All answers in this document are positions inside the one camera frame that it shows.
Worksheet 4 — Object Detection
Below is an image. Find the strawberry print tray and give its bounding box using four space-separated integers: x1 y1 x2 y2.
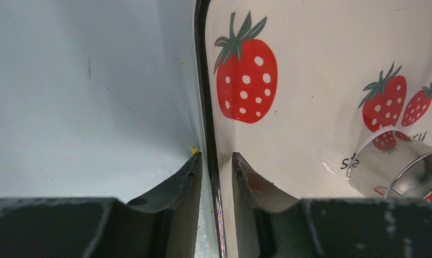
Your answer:
195 1 432 257

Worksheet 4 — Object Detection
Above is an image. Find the round metal cutter ring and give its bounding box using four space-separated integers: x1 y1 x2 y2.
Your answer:
345 125 432 207

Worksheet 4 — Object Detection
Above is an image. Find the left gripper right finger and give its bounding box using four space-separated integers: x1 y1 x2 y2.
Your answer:
232 152 432 257

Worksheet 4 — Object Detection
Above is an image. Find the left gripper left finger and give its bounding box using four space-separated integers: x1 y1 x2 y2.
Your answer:
0 153 202 257

